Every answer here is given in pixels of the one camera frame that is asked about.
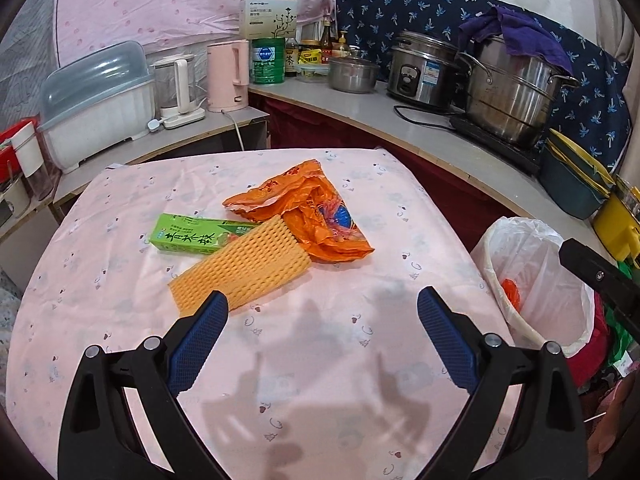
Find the pink dotted sheet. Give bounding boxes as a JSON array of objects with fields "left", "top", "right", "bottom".
[{"left": 52, "top": 0, "right": 361, "bottom": 68}]

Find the yellow label jar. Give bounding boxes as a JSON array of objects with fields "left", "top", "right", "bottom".
[{"left": 299, "top": 40, "right": 323, "bottom": 66}]

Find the red plastic bag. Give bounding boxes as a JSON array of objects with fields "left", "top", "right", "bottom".
[{"left": 500, "top": 277, "right": 523, "bottom": 311}]

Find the white mug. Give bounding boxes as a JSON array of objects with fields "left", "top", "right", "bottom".
[{"left": 0, "top": 175, "right": 31, "bottom": 218}]

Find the grey patterned cloth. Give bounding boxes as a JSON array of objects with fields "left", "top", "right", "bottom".
[{"left": 0, "top": 25, "right": 61, "bottom": 131}]

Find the white kettle cord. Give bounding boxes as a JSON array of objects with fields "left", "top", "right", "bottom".
[{"left": 227, "top": 110, "right": 246, "bottom": 151}]

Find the orange plastic bag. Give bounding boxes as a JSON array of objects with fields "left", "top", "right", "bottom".
[{"left": 222, "top": 159, "right": 376, "bottom": 265}]

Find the white and green carton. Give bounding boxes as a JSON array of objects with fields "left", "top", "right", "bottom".
[{"left": 239, "top": 0, "right": 298, "bottom": 41}]

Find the pink printed tablecloth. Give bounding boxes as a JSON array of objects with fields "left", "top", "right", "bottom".
[{"left": 5, "top": 146, "right": 526, "bottom": 480}]

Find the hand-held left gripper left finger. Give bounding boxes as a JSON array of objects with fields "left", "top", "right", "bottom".
[{"left": 57, "top": 290, "right": 231, "bottom": 480}]

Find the pink electric kettle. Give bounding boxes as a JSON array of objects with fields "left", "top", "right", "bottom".
[{"left": 206, "top": 40, "right": 251, "bottom": 113}]

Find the large steel steamer pot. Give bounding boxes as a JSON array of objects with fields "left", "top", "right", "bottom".
[{"left": 457, "top": 35, "right": 581, "bottom": 148}]

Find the dark sauce bottle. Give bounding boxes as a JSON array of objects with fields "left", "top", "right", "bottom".
[{"left": 320, "top": 17, "right": 335, "bottom": 63}]

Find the green plastic bag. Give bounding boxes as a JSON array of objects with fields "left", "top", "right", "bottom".
[{"left": 605, "top": 305, "right": 640, "bottom": 376}]

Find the purple cloth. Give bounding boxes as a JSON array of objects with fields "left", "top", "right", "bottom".
[{"left": 459, "top": 5, "right": 573, "bottom": 76}]

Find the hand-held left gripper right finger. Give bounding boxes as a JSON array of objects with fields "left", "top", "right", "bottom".
[{"left": 416, "top": 286, "right": 587, "bottom": 480}]

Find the grey floral blanket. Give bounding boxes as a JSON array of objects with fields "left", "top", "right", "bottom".
[{"left": 0, "top": 267, "right": 21, "bottom": 311}]

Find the bin with white liner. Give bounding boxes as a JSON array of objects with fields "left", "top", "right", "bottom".
[{"left": 470, "top": 216, "right": 596, "bottom": 358}]

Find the white blender cup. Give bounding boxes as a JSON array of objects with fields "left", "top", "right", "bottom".
[{"left": 11, "top": 121, "right": 56, "bottom": 201}]

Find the small steel pot with lid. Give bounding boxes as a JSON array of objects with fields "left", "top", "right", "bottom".
[{"left": 327, "top": 55, "right": 381, "bottom": 93}]

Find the teal and yellow basin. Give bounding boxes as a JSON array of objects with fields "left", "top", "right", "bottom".
[{"left": 539, "top": 129, "right": 616, "bottom": 220}]

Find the glass kettle white handle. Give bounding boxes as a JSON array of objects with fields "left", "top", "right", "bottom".
[{"left": 151, "top": 54, "right": 207, "bottom": 130}]

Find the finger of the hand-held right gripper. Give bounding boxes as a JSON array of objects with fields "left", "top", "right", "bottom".
[{"left": 559, "top": 237, "right": 640, "bottom": 351}]

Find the green tin can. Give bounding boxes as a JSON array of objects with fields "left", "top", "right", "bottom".
[{"left": 250, "top": 36, "right": 287, "bottom": 86}]

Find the black induction cooker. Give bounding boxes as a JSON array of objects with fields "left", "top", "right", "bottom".
[{"left": 450, "top": 112, "right": 543, "bottom": 176}]

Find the navy printed cloth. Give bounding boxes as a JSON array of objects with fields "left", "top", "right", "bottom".
[{"left": 335, "top": 0, "right": 631, "bottom": 166}]

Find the orange foam fruit net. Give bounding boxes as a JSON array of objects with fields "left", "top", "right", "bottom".
[{"left": 167, "top": 214, "right": 312, "bottom": 318}]

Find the yellow plastic container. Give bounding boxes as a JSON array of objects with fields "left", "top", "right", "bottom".
[{"left": 592, "top": 192, "right": 640, "bottom": 261}]

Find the clear food container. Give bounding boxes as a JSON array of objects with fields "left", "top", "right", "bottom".
[{"left": 297, "top": 62, "right": 331, "bottom": 83}]

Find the black power cable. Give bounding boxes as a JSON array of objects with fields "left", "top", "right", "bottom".
[{"left": 393, "top": 105, "right": 458, "bottom": 133}]

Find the white low cabinet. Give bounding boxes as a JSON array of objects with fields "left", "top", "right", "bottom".
[{"left": 52, "top": 105, "right": 271, "bottom": 221}]

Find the white dish box grey lid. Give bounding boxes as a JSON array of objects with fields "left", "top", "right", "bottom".
[{"left": 37, "top": 41, "right": 156, "bottom": 171}]

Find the steel rice cooker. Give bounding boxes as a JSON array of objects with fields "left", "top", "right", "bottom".
[{"left": 387, "top": 30, "right": 463, "bottom": 108}]

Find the red plastic basin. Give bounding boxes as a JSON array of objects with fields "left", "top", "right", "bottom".
[{"left": 0, "top": 117, "right": 38, "bottom": 148}]

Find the green tea carton box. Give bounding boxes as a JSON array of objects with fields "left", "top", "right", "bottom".
[{"left": 150, "top": 212, "right": 266, "bottom": 261}]

